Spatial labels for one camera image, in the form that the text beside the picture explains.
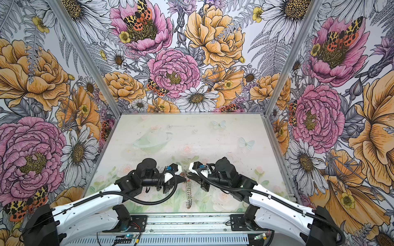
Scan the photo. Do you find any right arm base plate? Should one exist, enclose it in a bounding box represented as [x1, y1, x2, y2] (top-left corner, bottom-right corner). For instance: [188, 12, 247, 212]
[229, 214, 256, 231]

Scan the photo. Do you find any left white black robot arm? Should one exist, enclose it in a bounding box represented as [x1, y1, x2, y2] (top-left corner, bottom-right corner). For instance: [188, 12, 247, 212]
[20, 158, 186, 246]

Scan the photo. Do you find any right black corrugated cable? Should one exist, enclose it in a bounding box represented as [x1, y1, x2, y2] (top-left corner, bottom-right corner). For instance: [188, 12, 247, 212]
[195, 168, 346, 245]

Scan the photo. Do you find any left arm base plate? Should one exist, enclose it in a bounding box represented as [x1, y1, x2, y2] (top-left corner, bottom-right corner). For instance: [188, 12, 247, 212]
[108, 215, 148, 233]

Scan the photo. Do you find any silver metal keyring plate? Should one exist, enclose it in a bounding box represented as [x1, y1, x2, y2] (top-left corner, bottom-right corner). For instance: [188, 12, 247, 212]
[182, 171, 192, 209]

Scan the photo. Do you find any left black corrugated cable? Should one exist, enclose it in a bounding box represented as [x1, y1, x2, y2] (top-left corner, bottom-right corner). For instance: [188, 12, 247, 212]
[21, 173, 179, 237]

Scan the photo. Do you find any aluminium front rail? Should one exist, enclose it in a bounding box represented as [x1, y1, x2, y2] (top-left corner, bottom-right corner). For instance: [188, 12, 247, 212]
[79, 212, 271, 237]

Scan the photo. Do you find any black corrugated cable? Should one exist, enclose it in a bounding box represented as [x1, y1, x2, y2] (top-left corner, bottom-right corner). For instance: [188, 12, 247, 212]
[195, 168, 346, 245]
[21, 173, 179, 237]

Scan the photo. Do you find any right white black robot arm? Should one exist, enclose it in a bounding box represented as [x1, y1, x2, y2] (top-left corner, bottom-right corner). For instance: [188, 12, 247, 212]
[188, 157, 345, 246]

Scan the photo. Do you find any white perforated cable duct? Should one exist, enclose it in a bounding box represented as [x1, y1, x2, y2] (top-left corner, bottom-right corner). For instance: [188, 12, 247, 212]
[66, 234, 250, 246]

